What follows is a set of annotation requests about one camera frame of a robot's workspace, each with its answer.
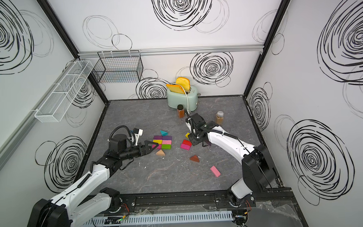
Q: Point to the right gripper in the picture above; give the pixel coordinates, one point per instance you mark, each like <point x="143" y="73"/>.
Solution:
<point x="193" y="141"/>

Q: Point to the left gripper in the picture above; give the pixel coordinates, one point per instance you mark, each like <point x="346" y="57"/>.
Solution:
<point x="145" y="148"/>

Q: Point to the magenta block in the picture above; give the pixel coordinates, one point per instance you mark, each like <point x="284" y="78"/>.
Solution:
<point x="158" y="146"/>
<point x="184" y="146"/>

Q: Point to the tan wooden triangle block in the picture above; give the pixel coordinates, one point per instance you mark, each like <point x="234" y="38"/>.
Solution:
<point x="160" y="153"/>

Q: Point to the green block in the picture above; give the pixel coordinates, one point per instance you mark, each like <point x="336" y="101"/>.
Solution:
<point x="166" y="146"/>

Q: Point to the light pink block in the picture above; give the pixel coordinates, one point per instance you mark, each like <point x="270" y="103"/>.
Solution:
<point x="166" y="142"/>
<point x="215" y="171"/>

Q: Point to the red block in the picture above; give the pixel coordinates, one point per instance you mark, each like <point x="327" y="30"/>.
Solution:
<point x="186" y="142"/>

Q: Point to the teal triangle block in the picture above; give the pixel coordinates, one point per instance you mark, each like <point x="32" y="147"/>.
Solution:
<point x="163" y="133"/>

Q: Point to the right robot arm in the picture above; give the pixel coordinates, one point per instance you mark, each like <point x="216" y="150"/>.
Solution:
<point x="258" y="167"/>

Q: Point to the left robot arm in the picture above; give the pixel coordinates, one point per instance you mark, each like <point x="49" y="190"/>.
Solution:
<point x="71" y="208"/>

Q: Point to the dark purple block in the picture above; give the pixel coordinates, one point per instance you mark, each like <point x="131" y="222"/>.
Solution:
<point x="158" y="137"/>

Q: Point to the violet purple block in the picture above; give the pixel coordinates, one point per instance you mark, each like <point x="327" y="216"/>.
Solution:
<point x="167" y="138"/>

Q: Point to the brown triangle block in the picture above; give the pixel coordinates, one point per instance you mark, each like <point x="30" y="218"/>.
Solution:
<point x="195" y="158"/>

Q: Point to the brown spice bottle black cap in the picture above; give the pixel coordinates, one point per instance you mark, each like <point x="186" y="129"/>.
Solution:
<point x="180" y="111"/>

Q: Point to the glass jar tan spice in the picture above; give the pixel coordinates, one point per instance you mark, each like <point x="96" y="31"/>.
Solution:
<point x="219" y="117"/>

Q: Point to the light pink block front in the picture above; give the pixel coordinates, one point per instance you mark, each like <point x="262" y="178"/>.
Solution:
<point x="215" y="171"/>

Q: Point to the mint green toaster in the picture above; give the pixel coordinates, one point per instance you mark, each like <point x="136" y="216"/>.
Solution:
<point x="189" y="100"/>

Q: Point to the front toast slice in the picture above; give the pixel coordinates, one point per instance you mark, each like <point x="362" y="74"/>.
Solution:
<point x="175" y="88"/>

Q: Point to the toast slice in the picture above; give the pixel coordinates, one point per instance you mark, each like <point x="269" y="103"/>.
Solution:
<point x="175" y="88"/>
<point x="184" y="82"/>

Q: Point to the rear toast slice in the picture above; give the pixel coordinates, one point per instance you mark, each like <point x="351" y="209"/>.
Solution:
<point x="184" y="82"/>

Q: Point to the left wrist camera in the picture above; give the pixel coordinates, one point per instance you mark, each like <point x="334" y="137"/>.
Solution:
<point x="136" y="134"/>

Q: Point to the grey slotted cable duct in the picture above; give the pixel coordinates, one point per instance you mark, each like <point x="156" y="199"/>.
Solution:
<point x="152" y="219"/>

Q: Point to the black wire basket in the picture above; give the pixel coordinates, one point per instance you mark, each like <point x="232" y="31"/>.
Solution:
<point x="118" y="67"/>

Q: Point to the black mounting rail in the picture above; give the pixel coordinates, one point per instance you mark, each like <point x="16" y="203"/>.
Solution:
<point x="220" y="199"/>

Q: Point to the white wire shelf basket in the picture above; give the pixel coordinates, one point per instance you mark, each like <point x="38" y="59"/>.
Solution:
<point x="73" y="89"/>

